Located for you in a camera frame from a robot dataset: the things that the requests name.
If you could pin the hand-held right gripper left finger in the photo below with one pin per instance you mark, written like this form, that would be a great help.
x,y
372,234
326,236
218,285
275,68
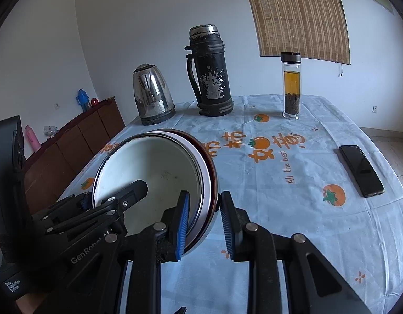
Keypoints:
x,y
183,225

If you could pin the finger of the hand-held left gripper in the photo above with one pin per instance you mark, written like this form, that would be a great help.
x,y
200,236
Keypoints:
x,y
129,193
64,207

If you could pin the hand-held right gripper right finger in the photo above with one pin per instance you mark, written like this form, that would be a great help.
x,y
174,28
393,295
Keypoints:
x,y
227,225

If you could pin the pink bottle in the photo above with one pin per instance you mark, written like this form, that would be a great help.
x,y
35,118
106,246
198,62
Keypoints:
x,y
32,139

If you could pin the wooden sideboard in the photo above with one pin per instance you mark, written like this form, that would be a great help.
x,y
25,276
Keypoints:
x,y
77,144

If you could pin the clear plastic bag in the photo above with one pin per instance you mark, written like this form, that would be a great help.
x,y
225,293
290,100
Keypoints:
x,y
51,130

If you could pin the small red object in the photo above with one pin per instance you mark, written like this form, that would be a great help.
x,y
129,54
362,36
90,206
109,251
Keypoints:
x,y
94,102

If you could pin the stainless steel electric kettle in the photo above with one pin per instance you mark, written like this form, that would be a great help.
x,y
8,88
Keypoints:
x,y
152,95

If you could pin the blue thermos jug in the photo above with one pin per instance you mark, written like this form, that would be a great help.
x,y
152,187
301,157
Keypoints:
x,y
82,99

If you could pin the worn black thermos flask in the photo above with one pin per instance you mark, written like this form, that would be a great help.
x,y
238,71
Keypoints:
x,y
211,78

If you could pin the black smartphone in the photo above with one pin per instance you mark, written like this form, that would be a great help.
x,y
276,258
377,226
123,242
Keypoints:
x,y
361,170

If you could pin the glass tea bottle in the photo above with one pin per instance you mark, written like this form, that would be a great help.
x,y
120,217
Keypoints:
x,y
290,88

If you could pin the bamboo window blind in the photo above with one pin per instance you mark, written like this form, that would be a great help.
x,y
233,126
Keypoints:
x,y
299,13

